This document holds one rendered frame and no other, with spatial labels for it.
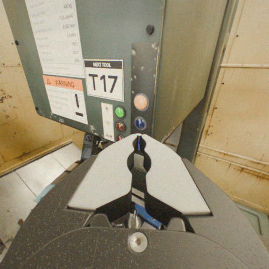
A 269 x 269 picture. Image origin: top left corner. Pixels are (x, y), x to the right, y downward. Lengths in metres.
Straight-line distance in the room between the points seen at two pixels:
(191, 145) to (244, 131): 0.46
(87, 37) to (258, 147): 1.31
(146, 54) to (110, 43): 0.07
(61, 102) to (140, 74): 0.26
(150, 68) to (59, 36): 0.22
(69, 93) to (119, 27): 0.20
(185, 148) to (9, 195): 1.42
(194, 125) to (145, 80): 0.75
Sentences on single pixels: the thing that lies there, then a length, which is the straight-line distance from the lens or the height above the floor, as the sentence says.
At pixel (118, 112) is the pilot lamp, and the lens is 0.28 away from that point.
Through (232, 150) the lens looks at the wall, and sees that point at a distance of 1.40.
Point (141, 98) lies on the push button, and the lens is 0.24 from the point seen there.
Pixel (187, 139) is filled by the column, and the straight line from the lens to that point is 1.01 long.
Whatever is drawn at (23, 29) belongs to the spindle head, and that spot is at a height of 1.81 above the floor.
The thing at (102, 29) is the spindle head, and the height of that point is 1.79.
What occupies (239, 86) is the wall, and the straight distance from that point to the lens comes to 1.25.
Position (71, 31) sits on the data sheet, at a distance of 0.36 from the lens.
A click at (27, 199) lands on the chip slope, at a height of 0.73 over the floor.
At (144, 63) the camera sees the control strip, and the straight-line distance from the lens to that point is 0.24.
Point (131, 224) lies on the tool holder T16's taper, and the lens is 0.58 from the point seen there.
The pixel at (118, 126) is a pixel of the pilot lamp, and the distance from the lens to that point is 0.29.
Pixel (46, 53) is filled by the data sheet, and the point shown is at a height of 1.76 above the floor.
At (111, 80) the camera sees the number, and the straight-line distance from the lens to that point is 0.28.
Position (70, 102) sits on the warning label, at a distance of 0.40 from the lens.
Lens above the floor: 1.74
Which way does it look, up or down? 27 degrees down
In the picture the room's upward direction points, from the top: 1 degrees clockwise
